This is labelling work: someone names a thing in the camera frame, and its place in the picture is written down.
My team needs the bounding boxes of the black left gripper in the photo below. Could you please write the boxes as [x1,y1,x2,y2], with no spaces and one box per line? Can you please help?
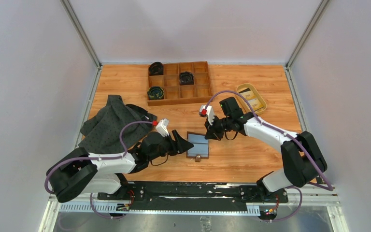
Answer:
[148,130,193,161]

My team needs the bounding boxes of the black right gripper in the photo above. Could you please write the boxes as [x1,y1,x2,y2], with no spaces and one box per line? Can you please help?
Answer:
[205,114,232,141]

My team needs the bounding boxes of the brown leather card holder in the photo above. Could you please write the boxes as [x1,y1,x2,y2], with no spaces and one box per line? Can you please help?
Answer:
[186,131,209,162]

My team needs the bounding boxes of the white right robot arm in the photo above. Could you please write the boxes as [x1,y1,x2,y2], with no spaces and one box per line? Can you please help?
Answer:
[199,97,328,202]

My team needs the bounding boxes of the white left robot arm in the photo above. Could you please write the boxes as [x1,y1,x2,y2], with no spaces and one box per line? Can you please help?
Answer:
[44,130,194,203]

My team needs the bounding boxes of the credit cards in tray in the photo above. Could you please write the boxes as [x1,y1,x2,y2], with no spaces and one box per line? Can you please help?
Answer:
[239,88,265,111]

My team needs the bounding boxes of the yellow oval card tray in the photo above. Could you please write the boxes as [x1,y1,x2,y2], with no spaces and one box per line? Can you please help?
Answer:
[236,83,267,115]

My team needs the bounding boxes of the black-green coiled belt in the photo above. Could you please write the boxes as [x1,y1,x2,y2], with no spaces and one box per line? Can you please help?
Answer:
[147,86,164,101]

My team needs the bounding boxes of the black coiled belt middle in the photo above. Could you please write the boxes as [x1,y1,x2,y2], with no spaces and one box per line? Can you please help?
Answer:
[179,71,194,86]

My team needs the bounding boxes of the wooden compartment tray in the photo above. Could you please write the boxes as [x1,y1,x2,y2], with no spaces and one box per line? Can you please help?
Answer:
[146,61,213,106]

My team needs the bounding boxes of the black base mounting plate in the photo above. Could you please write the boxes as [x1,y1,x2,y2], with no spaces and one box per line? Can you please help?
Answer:
[95,181,288,212]

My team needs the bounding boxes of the dark grey dotted cloth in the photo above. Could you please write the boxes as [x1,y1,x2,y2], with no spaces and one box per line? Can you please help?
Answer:
[78,95,157,154]

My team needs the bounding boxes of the black coiled belt top-left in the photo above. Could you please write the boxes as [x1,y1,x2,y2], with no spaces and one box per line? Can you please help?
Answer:
[148,61,164,76]

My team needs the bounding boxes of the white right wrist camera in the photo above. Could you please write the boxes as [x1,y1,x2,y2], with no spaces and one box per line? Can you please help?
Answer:
[199,105,215,126]

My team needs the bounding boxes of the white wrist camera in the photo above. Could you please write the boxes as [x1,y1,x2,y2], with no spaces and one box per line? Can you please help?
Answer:
[156,118,170,137]
[199,105,215,126]

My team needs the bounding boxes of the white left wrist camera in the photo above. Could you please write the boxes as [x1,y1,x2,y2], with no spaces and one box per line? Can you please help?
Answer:
[156,118,170,137]

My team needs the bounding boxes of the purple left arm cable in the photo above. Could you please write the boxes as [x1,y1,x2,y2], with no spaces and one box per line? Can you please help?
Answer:
[44,120,158,195]

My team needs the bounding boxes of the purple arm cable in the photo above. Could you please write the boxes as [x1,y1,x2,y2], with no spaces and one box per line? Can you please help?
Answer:
[44,120,158,195]
[204,90,334,223]

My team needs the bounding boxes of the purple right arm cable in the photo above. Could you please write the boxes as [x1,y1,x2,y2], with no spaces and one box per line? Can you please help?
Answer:
[204,90,334,223]

